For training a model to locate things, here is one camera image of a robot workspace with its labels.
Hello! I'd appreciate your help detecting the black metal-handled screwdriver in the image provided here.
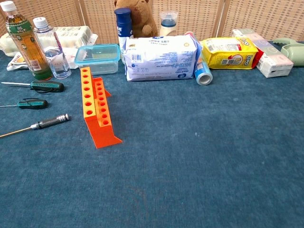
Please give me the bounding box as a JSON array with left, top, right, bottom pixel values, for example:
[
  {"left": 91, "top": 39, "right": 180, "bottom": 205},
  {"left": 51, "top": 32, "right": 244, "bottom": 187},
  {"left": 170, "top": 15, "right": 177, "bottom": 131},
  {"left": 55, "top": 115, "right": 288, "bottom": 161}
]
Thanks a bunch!
[{"left": 0, "top": 113, "right": 71, "bottom": 139}]

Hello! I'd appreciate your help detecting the orange tool rack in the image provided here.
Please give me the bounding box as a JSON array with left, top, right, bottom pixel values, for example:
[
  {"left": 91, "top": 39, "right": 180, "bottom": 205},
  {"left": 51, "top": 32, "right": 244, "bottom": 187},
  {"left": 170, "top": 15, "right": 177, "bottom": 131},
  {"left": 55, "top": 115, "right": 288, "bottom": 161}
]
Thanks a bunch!
[{"left": 79, "top": 66, "right": 124, "bottom": 150}]

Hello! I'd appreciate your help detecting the large green black screwdriver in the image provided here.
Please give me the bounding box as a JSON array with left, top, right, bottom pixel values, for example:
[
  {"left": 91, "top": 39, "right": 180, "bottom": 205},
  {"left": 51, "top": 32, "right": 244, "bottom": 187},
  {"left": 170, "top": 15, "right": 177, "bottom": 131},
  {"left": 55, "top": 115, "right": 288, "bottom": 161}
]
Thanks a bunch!
[{"left": 1, "top": 80, "right": 65, "bottom": 93}]

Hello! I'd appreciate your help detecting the small green black screwdriver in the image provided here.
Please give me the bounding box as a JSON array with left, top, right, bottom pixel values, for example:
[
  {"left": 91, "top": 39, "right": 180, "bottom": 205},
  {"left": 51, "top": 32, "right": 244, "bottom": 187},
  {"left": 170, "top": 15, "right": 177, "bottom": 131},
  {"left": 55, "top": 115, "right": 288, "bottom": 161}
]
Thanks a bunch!
[{"left": 0, "top": 98, "right": 48, "bottom": 110}]

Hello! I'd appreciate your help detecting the white blue wipes pack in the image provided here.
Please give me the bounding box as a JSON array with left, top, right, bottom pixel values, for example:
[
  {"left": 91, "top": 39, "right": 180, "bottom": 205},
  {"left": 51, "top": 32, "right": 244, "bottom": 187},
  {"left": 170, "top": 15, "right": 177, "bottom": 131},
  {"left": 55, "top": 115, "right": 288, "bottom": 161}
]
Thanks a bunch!
[{"left": 123, "top": 35, "right": 202, "bottom": 82}]

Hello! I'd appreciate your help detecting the blue felt table cloth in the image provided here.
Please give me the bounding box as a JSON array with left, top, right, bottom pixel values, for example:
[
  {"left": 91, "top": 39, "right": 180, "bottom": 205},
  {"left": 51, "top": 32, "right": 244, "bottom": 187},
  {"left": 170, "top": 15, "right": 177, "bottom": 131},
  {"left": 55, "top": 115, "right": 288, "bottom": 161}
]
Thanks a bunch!
[{"left": 0, "top": 40, "right": 304, "bottom": 228}]

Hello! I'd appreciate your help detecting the clear container blue lid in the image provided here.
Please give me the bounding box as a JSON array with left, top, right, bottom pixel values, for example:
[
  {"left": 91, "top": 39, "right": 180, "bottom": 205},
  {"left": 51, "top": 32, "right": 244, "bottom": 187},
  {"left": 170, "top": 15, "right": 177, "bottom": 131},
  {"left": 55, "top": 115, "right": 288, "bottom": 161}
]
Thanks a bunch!
[{"left": 74, "top": 43, "right": 121, "bottom": 75}]

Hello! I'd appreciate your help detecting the white bottle clear cap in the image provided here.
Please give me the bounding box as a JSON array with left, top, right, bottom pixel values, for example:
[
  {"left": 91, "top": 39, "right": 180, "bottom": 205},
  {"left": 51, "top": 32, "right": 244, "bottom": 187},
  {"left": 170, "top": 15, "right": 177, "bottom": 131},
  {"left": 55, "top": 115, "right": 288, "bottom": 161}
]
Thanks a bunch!
[{"left": 159, "top": 10, "right": 179, "bottom": 37}]

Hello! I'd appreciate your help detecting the blue white spray bottle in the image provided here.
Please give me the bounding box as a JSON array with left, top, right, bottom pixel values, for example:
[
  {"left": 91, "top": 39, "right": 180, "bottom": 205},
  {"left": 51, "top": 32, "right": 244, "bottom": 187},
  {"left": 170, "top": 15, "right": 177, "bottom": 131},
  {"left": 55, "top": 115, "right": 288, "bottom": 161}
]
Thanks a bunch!
[{"left": 114, "top": 7, "right": 133, "bottom": 64}]

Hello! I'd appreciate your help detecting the yellow snack bag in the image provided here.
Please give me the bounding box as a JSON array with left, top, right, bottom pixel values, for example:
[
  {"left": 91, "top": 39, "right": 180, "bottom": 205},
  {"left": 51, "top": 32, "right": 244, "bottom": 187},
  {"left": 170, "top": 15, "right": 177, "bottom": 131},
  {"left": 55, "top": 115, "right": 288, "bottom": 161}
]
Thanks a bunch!
[{"left": 199, "top": 37, "right": 259, "bottom": 70}]

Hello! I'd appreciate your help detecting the brown capybara plush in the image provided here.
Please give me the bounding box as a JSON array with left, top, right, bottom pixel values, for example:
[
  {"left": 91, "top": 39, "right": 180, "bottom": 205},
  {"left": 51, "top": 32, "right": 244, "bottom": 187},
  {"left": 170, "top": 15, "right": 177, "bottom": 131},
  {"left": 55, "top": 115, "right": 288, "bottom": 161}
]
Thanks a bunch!
[{"left": 114, "top": 0, "right": 159, "bottom": 38}]

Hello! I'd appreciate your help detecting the pink white snack bag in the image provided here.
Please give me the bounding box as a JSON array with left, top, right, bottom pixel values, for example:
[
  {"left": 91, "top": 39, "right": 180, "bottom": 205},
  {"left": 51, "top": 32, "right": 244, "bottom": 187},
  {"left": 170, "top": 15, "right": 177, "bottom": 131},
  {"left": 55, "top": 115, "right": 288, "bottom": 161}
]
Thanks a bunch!
[{"left": 6, "top": 47, "right": 80, "bottom": 71}]

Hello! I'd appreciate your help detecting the clear water bottle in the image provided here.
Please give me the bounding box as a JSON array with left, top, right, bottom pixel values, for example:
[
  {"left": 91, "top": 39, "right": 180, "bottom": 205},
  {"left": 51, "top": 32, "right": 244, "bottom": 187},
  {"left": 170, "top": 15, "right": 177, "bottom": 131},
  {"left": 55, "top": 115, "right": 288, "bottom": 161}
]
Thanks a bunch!
[{"left": 32, "top": 17, "right": 72, "bottom": 79}]

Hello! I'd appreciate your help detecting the rattan folding screen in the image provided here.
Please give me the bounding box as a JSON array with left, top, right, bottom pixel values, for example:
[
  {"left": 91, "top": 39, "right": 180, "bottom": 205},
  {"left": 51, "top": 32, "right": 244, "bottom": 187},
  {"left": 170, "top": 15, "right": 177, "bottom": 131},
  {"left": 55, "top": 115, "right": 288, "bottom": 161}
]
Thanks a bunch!
[{"left": 0, "top": 0, "right": 304, "bottom": 45}]

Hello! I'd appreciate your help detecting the pastel tissue box pack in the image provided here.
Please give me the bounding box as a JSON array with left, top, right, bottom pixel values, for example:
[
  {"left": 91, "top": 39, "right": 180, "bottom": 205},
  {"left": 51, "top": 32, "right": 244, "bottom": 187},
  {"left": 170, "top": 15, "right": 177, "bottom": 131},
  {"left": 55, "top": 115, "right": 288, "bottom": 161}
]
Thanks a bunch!
[{"left": 231, "top": 28, "right": 295, "bottom": 78}]

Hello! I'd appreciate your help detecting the tea bottle green label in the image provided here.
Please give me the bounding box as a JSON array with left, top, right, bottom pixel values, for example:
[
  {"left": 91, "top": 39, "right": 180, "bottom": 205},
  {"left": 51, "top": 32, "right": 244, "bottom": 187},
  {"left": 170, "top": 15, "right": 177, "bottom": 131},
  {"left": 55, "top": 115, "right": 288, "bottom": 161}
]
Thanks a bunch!
[{"left": 0, "top": 0, "right": 54, "bottom": 81}]

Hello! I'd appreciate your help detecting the green lint roller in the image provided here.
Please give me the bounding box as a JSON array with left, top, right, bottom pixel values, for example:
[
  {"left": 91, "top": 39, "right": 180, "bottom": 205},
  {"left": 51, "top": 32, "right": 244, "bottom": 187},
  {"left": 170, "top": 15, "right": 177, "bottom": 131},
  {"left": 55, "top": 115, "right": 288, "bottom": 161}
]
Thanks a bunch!
[{"left": 272, "top": 38, "right": 304, "bottom": 67}]

